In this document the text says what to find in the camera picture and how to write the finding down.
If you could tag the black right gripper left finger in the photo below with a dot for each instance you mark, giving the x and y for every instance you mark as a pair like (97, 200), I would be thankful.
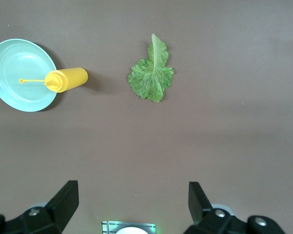
(61, 209)

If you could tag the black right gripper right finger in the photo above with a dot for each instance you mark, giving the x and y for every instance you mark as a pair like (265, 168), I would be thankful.
(200, 212)

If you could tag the green lettuce leaf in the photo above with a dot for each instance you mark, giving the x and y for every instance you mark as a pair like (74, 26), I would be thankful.
(151, 80)

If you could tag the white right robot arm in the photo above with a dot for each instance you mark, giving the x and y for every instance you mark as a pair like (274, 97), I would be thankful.
(131, 231)

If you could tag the mint green plate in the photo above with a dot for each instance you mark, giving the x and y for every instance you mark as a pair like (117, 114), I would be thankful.
(14, 63)

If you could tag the yellow mustard squeeze bottle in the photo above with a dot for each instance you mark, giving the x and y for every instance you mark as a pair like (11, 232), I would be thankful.
(73, 78)

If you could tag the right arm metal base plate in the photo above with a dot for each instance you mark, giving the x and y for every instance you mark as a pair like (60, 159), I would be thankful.
(107, 226)

